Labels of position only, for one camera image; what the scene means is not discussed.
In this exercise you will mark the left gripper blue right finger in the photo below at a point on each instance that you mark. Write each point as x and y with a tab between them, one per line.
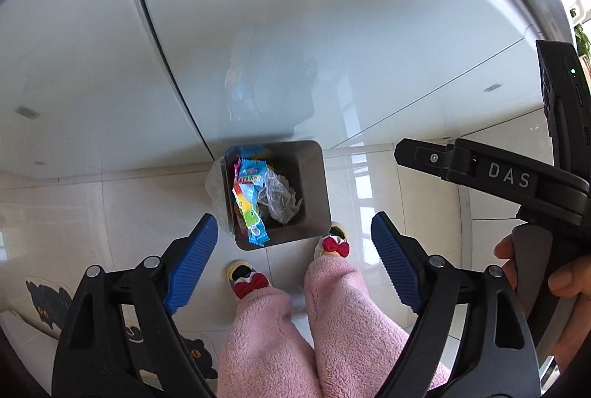
496	356

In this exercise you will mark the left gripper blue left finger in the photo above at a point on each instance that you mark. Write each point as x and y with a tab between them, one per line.
93	358

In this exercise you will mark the colourful blue ice-pop wrapper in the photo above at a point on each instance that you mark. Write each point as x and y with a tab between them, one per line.
249	181

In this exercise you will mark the clear plastic bag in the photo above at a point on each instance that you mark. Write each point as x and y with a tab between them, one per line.
278	201

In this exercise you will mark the dark square trash bin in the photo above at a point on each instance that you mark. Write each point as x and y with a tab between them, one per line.
302	163

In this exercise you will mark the black cat floor mat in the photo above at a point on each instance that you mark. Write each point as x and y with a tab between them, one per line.
52	306

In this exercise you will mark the left red bow slipper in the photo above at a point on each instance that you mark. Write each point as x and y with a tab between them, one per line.
244	279

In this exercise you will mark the pink fleece right leg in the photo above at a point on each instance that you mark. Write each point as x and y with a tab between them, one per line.
356	344

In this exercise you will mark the pink fleece leg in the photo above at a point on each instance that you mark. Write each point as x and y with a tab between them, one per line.
264	354
356	344

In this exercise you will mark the pink fleece left leg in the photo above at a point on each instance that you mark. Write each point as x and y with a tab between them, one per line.
264	354

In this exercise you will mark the green potted plant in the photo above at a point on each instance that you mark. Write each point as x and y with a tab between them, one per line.
581	28

